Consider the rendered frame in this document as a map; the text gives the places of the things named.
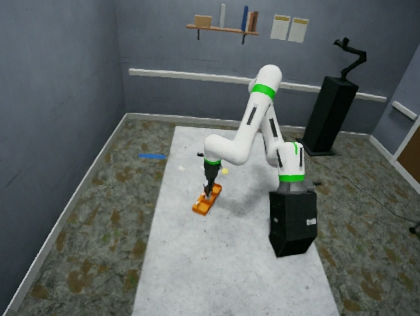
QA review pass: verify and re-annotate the orange rack of bins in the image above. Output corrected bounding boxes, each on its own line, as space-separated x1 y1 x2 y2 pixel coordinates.
192 183 222 217

